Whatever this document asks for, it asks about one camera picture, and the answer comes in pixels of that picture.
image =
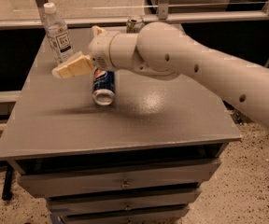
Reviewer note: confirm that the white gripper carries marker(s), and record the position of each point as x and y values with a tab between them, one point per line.
99	50

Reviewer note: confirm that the clear plastic water bottle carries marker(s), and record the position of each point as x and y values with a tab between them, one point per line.
57	34

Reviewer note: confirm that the blue pepsi can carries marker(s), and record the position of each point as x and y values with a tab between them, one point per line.
103	87

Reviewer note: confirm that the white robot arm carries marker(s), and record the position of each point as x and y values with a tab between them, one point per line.
162	51

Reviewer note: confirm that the green 7up can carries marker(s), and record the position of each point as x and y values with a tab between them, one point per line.
134	24

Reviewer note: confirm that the grey drawer cabinet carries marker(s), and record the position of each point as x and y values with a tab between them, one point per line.
55	126

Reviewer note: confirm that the top grey drawer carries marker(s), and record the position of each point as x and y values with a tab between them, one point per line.
127	177

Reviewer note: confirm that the grey drawer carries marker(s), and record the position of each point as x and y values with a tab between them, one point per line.
123	202
130	217
127	177

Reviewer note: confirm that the middle grey drawer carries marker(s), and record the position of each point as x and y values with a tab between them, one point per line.
123	202

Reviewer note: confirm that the bottom grey drawer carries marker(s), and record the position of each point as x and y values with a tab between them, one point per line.
130	217

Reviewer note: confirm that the metal railing frame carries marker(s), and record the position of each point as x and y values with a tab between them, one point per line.
28	14

